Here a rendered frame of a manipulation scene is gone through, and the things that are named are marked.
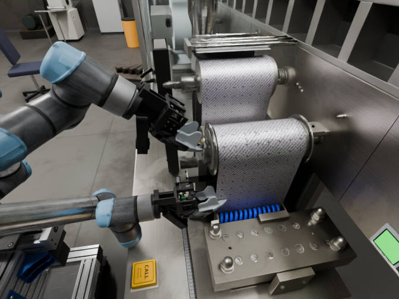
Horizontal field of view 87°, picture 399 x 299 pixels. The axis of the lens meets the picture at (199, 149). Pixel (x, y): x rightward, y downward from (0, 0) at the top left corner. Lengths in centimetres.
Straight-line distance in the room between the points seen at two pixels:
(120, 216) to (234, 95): 49
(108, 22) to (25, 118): 789
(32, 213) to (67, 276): 105
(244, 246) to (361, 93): 48
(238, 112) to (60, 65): 53
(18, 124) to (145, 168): 68
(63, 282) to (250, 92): 149
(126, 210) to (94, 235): 141
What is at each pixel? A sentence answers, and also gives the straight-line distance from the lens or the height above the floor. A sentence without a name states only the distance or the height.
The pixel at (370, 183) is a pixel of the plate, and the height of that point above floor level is 126.
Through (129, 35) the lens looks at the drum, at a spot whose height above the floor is 31.
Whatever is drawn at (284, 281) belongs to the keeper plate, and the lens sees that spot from 68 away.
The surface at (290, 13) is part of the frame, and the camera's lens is 89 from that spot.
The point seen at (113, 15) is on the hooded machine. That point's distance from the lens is 824.
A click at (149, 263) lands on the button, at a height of 92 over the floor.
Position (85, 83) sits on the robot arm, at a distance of 44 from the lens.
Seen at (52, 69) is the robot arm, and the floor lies 150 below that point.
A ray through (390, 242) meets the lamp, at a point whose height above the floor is 120.
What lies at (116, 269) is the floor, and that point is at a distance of 183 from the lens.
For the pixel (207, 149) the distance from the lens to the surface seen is 55.
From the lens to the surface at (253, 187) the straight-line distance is 66.
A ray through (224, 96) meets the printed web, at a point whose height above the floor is 132.
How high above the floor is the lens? 163
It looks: 40 degrees down
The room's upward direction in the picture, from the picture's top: straight up
